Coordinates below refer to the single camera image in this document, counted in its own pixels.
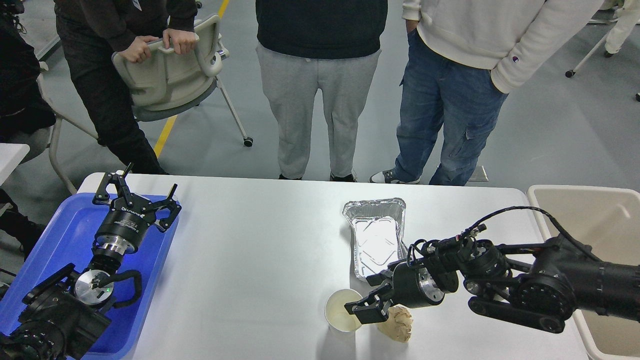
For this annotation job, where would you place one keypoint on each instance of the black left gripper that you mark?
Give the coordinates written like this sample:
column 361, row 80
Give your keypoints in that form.
column 130, row 217

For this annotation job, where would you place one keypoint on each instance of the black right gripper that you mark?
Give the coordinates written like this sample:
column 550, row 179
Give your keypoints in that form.
column 413, row 288

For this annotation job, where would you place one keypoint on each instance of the white paper cup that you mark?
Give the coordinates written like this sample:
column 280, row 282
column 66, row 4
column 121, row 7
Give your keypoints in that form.
column 336, row 315

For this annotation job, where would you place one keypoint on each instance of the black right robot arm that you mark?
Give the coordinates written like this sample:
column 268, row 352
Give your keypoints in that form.
column 536, row 285

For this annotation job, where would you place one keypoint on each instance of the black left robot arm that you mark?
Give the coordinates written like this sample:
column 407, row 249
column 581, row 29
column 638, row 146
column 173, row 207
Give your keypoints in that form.
column 87, row 285

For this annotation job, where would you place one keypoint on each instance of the crumpled brown paper ball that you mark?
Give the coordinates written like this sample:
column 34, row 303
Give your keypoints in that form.
column 398, row 326

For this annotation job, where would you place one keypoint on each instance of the aluminium foil tray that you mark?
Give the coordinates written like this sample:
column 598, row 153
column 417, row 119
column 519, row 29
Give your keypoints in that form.
column 377, row 228

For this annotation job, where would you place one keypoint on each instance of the blue plastic tray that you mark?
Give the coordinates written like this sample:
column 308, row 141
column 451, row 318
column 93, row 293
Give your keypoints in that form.
column 68, row 239

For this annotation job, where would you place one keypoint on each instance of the beige office chair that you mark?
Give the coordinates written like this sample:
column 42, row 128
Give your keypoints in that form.
column 168, row 84

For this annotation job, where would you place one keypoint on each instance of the grey chair at left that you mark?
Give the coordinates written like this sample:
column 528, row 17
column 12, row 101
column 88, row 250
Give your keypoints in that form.
column 56, row 131

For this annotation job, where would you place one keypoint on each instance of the white side table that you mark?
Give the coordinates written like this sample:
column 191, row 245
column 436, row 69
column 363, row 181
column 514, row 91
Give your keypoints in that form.
column 11, row 155

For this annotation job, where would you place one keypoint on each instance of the seated person at left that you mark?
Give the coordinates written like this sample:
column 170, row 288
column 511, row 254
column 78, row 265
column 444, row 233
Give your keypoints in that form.
column 25, row 117

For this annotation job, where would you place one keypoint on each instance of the person in black clothes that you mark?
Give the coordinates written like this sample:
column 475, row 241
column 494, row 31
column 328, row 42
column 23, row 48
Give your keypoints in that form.
column 91, row 31

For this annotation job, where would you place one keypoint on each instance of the person in grey sweatpants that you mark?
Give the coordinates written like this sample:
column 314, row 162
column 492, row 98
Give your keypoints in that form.
column 310, row 46

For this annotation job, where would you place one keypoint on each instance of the beige plastic bin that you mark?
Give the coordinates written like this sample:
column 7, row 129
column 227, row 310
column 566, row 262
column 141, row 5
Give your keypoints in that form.
column 608, row 219

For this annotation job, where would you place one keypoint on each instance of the person in blue jeans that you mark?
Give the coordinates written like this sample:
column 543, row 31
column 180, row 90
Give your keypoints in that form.
column 463, row 59

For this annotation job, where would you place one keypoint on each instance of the chair leg with castor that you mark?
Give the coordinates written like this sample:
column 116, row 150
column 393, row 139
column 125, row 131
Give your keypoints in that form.
column 571, row 72

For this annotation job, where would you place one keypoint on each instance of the person in white, far right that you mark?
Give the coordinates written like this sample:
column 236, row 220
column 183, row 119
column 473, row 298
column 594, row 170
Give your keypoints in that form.
column 628, row 14

